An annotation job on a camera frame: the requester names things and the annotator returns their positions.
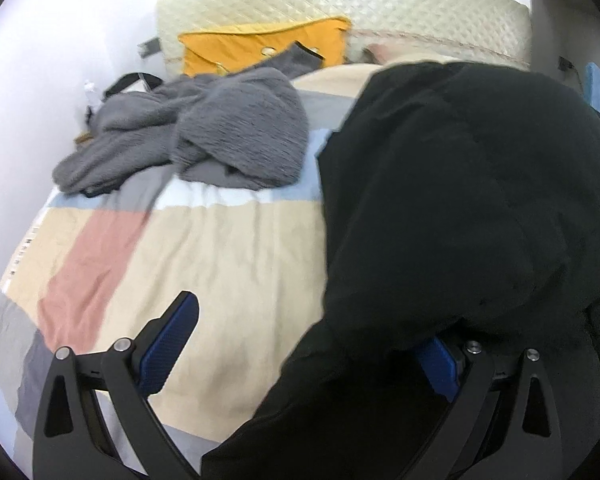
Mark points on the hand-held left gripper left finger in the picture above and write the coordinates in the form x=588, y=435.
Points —
x=170, y=342

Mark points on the pastel checked blanket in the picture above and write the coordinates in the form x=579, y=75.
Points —
x=205, y=245

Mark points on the black bag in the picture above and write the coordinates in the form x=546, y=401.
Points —
x=130, y=81

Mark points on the grey fleece garment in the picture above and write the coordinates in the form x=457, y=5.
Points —
x=220, y=120

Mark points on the wooden nightstand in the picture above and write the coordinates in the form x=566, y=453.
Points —
x=83, y=136

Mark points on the grey wall socket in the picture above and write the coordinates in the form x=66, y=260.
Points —
x=149, y=48

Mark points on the yellow pillow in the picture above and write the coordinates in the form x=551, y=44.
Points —
x=240, y=50

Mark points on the dark wall socket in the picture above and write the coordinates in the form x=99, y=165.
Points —
x=565, y=65

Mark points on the dark grey cloth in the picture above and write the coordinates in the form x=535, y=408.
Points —
x=292, y=60

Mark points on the black puffer jacket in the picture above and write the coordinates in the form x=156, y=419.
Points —
x=455, y=200

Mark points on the cream quilted headboard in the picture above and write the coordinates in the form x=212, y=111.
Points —
x=380, y=5

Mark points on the pink pillow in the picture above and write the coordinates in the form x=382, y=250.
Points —
x=382, y=52

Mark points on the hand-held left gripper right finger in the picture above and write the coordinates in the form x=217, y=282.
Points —
x=440, y=367

